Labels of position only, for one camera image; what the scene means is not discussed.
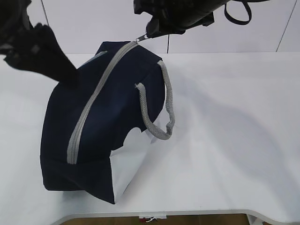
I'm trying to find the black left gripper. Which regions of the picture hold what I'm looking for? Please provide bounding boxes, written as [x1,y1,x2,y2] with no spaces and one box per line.
[0,0,79,86]

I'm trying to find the red white wires under table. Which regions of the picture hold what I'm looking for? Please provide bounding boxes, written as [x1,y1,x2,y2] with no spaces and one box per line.
[138,215,167,223]

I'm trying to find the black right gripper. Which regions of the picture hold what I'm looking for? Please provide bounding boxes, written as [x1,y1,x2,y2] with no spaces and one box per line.
[134,0,227,38]

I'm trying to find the black looped cable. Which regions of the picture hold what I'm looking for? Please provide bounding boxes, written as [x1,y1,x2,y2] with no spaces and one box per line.
[224,0,253,25]

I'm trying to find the navy blue lunch bag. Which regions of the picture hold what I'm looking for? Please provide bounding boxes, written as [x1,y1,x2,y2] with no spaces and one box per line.
[40,41,175,204]

